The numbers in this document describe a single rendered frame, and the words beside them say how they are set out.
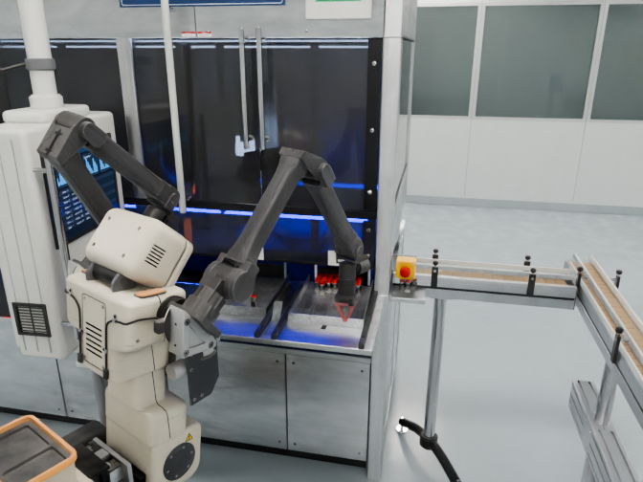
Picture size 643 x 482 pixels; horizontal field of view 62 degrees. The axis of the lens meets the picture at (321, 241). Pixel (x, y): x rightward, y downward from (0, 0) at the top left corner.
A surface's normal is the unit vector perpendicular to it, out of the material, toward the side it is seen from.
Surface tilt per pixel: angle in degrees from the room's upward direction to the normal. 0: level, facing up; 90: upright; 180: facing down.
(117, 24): 90
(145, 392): 90
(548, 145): 90
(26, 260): 90
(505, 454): 0
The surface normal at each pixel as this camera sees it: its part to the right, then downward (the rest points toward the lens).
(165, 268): 0.79, 0.21
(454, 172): -0.21, 0.33
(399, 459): 0.00, -0.94
